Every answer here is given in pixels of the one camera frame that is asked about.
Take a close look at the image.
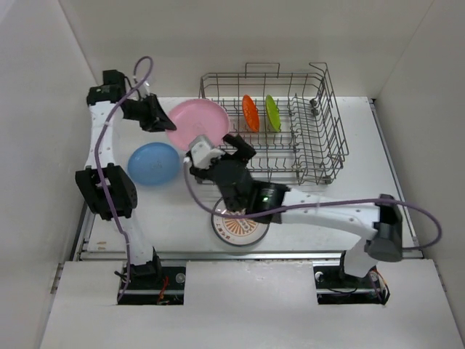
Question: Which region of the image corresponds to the orange patterned plate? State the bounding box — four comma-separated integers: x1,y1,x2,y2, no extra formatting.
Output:
242,95,259,132

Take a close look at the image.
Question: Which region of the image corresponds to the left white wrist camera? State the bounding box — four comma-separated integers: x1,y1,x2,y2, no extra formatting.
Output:
142,81,151,95

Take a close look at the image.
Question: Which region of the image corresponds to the pink plastic plate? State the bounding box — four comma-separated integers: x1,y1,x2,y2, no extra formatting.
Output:
166,99,230,151

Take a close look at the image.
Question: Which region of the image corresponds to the green plastic plate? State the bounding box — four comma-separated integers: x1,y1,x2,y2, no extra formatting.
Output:
265,95,281,132

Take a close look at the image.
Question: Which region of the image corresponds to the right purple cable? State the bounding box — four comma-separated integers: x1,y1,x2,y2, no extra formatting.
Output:
183,156,442,305

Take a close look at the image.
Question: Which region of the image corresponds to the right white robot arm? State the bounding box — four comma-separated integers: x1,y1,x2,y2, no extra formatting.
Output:
184,135,403,286

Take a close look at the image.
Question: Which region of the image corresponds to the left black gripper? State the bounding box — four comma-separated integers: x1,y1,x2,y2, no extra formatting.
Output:
122,92,176,132

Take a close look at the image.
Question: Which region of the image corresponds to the white ceramic plate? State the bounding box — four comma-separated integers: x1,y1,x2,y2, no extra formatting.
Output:
210,198,272,249

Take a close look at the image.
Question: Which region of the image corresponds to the white printed plate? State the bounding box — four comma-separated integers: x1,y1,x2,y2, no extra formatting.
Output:
211,198,270,245

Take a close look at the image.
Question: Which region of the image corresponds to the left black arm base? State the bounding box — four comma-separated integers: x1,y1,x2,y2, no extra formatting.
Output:
115,265,186,306

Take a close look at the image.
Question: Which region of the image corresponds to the grey wire dish rack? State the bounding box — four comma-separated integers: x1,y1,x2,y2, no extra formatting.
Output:
199,63,349,185

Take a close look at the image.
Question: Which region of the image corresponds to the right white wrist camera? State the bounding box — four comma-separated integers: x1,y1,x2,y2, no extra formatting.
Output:
189,135,225,169

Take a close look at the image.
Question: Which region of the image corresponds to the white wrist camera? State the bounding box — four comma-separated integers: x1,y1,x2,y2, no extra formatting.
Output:
189,135,225,169
142,81,151,95

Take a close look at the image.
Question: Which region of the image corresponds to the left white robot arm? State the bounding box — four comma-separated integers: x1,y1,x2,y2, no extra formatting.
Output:
75,70,176,289

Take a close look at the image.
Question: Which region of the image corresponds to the blue plastic plate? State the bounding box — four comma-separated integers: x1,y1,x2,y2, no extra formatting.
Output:
127,143,181,187

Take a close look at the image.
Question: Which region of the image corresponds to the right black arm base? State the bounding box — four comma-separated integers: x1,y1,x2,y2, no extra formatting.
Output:
313,265,391,305

